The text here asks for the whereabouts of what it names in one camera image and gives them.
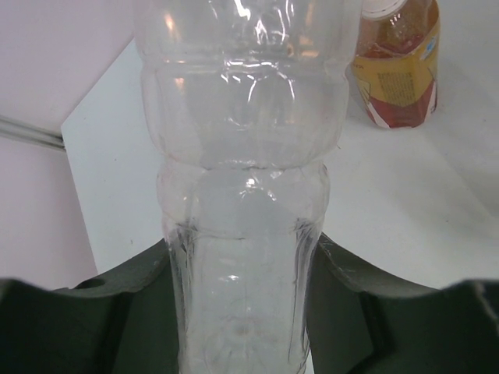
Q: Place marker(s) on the clear plastic bottle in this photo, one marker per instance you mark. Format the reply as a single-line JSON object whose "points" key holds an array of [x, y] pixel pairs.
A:
{"points": [[244, 99]]}

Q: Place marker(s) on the left aluminium corner post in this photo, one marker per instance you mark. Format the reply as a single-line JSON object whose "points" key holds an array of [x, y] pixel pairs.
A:
{"points": [[26, 133]]}

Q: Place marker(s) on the amber tea bottle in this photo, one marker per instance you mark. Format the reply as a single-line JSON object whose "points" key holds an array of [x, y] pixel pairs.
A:
{"points": [[395, 66]]}

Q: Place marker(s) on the white tea bottle cap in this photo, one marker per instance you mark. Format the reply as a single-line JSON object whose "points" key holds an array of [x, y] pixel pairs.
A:
{"points": [[379, 9]]}

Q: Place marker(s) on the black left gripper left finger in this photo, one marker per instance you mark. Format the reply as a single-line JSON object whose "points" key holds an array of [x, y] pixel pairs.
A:
{"points": [[121, 321]]}

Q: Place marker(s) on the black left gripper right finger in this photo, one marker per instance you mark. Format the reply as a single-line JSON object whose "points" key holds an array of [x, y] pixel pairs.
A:
{"points": [[362, 319]]}

